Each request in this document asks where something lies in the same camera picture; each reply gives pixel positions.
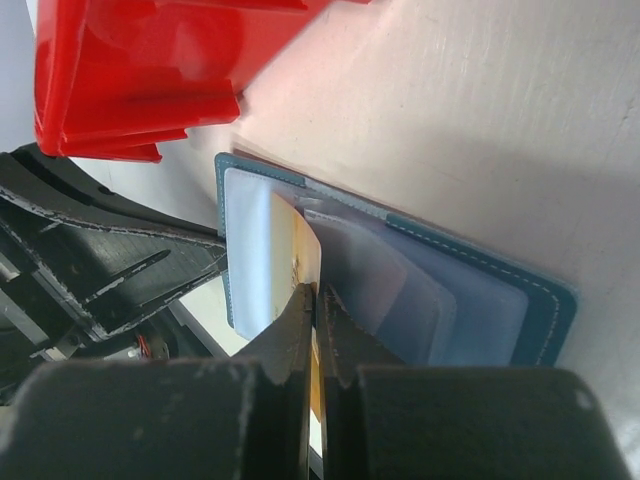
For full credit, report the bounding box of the gold VIP card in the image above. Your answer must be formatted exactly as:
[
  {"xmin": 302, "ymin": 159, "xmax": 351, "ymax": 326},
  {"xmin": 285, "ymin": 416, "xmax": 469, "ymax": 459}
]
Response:
[{"xmin": 269, "ymin": 192, "xmax": 325, "ymax": 421}]

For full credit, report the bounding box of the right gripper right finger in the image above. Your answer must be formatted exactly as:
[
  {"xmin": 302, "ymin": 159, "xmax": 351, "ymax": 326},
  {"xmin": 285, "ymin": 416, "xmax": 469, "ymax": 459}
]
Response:
[{"xmin": 317, "ymin": 285, "xmax": 630, "ymax": 479}]

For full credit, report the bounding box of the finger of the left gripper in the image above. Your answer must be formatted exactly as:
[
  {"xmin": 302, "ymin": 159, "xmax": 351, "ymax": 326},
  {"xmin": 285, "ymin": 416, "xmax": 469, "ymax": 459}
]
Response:
[{"xmin": 1, "ymin": 144, "xmax": 227, "ymax": 345}]

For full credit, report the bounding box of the blue leather card holder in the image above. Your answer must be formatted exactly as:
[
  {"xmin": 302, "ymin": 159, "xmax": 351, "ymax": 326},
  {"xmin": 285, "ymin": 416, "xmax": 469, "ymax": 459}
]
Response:
[{"xmin": 214, "ymin": 153, "xmax": 577, "ymax": 366}]

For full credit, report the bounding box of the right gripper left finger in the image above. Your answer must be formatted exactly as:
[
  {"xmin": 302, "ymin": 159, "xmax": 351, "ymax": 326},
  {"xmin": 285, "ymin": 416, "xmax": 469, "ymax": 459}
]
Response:
[{"xmin": 1, "ymin": 284, "xmax": 315, "ymax": 479}]

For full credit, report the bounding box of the red plastic bin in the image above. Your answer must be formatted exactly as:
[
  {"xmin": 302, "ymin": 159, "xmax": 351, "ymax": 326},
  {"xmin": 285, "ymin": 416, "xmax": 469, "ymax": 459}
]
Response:
[{"xmin": 33, "ymin": 0, "xmax": 374, "ymax": 164}]

